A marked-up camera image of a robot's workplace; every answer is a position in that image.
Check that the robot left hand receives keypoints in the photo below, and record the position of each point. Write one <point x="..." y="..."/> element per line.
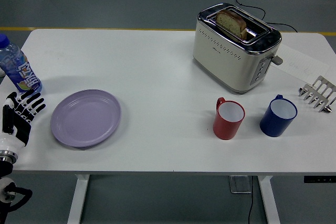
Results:
<point x="15" y="119"/>

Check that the cream and chrome toaster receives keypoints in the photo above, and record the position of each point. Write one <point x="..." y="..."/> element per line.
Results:
<point x="223" y="58"/>

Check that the purple plate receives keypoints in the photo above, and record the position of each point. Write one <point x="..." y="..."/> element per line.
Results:
<point x="86" y="117"/>

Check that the blue-capped drink bottle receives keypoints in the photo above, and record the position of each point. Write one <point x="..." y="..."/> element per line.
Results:
<point x="15" y="61"/>

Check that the metal toast rack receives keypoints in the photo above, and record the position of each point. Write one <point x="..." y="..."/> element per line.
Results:
<point x="325" y="80"/>

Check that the clear plastic holder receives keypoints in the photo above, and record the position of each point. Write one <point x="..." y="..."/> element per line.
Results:
<point x="240" y="186"/>

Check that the red mug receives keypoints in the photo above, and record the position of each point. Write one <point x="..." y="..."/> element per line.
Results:
<point x="225" y="129"/>

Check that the white table leg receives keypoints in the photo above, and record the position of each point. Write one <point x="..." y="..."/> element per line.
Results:
<point x="267" y="203"/>
<point x="78" y="200"/>

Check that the white paper sheet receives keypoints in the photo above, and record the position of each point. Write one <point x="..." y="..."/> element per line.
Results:
<point x="302" y="61"/>

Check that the blue mug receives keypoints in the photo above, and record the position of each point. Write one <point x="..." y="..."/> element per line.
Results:
<point x="273" y="127"/>

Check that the brown bread slice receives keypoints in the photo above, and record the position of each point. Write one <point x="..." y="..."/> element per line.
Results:
<point x="231" y="22"/>

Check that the black table control panel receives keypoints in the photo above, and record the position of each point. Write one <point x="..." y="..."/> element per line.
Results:
<point x="320" y="179"/>

